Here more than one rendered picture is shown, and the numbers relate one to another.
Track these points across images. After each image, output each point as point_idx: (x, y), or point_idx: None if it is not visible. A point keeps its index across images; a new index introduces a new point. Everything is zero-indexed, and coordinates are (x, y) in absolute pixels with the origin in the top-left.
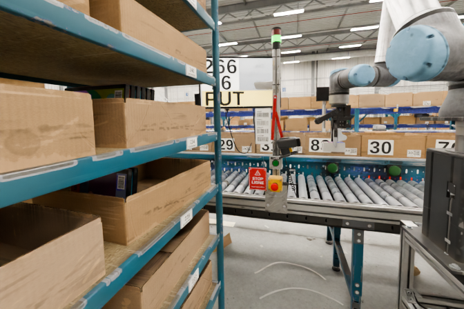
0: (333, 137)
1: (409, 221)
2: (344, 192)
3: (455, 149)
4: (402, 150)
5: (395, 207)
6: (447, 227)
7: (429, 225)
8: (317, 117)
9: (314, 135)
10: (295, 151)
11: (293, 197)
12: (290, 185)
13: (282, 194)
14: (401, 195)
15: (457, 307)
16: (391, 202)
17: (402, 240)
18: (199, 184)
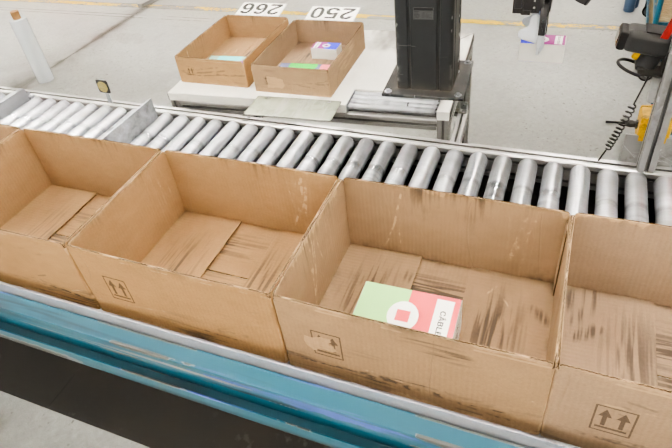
0: (547, 24)
1: (439, 111)
2: (476, 195)
3: None
4: (229, 197)
5: (423, 139)
6: (458, 49)
7: (454, 69)
8: None
9: (528, 206)
10: (622, 66)
11: (604, 166)
12: (612, 216)
13: (632, 152)
14: (372, 169)
15: None
16: (412, 155)
17: (450, 128)
18: None
